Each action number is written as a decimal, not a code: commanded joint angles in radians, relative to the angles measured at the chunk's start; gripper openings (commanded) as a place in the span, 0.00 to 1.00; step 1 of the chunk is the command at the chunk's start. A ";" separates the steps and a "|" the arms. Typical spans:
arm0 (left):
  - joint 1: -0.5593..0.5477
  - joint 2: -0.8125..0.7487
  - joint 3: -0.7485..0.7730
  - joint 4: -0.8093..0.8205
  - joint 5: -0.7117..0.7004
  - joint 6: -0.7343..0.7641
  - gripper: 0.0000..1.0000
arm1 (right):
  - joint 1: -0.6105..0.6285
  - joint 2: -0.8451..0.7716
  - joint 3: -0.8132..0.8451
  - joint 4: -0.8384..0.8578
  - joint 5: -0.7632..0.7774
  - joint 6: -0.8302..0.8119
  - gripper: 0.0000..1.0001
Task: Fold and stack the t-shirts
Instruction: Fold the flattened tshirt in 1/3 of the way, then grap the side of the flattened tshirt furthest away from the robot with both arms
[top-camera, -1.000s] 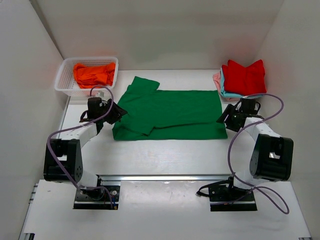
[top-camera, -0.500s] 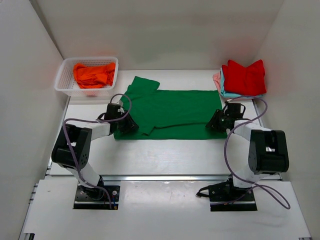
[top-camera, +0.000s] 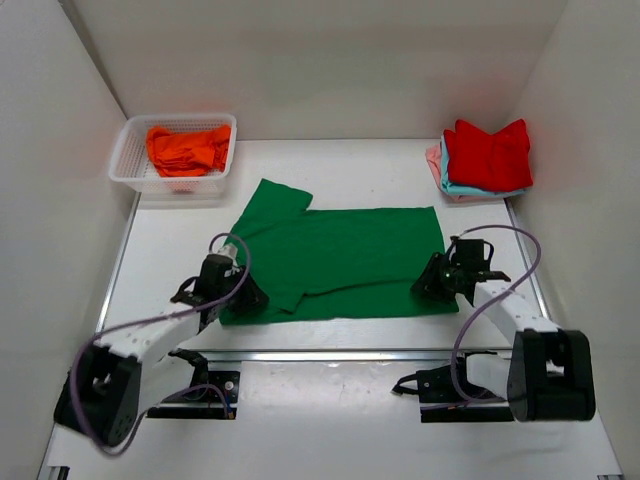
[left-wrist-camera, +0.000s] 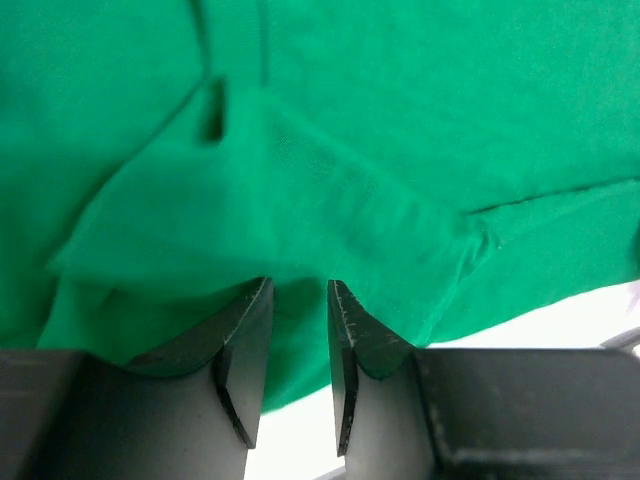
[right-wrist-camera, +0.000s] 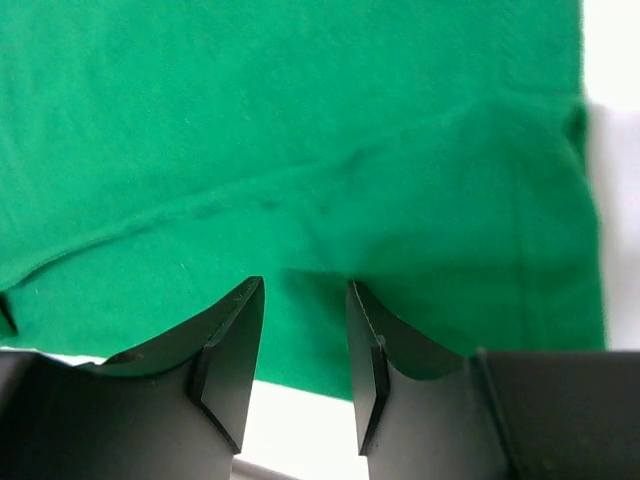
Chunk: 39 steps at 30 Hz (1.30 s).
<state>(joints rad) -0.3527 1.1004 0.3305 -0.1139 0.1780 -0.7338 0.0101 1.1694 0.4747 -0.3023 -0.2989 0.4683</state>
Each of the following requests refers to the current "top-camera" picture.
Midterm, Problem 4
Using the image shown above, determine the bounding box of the green t shirt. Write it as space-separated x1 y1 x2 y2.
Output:
220 179 459 326

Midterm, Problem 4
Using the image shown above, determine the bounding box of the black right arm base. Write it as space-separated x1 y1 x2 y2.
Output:
391 364 514 424

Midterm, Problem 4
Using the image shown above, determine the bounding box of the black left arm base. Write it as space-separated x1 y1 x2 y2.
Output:
146 349 241 421

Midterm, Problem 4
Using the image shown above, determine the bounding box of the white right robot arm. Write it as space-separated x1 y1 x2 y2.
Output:
406 237 596 424

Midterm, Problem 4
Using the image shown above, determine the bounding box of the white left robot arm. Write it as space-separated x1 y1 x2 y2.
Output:
54 233 268 458

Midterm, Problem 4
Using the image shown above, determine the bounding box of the red folded t shirt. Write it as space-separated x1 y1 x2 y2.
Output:
443 119 534 192

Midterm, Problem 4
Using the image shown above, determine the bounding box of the pink folded t shirt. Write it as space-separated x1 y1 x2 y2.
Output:
425 144 481 203

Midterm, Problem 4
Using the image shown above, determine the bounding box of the orange t shirt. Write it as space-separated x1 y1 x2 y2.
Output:
146 125 232 178

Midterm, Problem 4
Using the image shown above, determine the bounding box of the white plastic basket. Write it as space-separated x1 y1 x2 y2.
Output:
109 112 237 196

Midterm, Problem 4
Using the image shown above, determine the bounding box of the aluminium table rail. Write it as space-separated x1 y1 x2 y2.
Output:
139 349 511 363

